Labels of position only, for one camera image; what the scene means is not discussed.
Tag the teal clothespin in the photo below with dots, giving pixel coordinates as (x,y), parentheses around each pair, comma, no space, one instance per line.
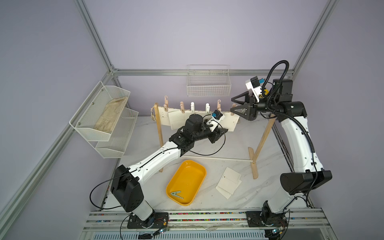
(176,194)

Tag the white wire wall basket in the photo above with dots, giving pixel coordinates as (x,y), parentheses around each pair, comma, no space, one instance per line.
(208,81)

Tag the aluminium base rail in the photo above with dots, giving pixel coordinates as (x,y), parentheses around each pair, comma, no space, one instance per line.
(296,224)

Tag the yellow plastic tray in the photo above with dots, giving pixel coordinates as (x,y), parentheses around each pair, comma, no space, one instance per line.
(188,179)

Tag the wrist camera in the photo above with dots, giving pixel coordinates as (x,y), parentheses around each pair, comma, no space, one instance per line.
(215,119)
(255,85)

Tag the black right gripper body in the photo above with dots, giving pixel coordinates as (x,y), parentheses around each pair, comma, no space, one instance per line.
(254,110)

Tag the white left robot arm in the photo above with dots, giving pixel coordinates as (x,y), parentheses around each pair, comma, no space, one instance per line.
(128,181)

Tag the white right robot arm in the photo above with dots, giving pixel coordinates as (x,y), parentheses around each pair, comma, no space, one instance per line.
(274,96)

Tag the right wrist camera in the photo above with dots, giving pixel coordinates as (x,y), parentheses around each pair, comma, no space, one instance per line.
(255,85)

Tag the beige cloth in basket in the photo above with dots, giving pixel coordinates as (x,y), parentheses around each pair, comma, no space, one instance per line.
(107,121)

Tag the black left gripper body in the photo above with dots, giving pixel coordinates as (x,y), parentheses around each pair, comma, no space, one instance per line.
(213,136)

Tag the white mesh shelf basket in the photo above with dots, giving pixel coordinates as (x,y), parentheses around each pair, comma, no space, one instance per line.
(109,146)

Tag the white clothespin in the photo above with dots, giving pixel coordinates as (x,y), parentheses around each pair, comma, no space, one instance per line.
(207,108)
(192,107)

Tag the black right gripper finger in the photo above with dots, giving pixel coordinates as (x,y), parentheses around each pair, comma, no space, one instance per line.
(242,111)
(241,99)

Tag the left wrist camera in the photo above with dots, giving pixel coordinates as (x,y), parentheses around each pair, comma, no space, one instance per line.
(215,119)

